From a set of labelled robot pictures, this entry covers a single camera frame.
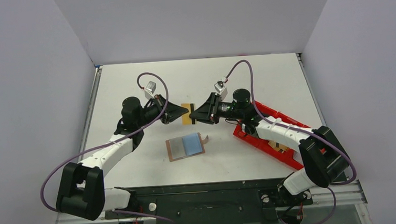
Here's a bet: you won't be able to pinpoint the tan striped credit card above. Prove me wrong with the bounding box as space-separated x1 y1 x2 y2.
181 103 196 125

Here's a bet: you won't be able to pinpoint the brown leather card holder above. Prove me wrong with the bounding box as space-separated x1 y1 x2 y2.
165 133 210 162

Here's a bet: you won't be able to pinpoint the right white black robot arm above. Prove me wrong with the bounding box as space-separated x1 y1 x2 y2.
190 88 350 196

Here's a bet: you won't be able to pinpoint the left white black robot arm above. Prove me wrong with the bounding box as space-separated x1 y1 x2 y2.
56 95 189 221

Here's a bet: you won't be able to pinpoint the tan cards in tray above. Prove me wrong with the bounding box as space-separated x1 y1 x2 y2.
268 140 289 153

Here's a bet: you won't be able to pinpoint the red plastic compartment tray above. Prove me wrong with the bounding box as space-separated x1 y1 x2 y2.
233 101 311 170

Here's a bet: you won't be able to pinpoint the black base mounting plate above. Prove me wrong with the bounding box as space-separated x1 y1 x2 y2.
67 173 315 224

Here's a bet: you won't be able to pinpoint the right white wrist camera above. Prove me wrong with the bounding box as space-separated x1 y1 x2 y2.
214 80 228 100

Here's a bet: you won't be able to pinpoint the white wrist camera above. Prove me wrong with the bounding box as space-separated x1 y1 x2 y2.
143 81 156 100
214 80 228 100

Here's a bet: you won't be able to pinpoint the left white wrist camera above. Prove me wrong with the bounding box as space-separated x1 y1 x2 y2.
143 81 156 100

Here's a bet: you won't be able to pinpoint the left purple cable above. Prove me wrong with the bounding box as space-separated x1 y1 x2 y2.
32 70 179 224

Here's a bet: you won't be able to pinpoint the aluminium frame rail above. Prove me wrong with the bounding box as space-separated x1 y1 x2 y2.
56 180 367 224

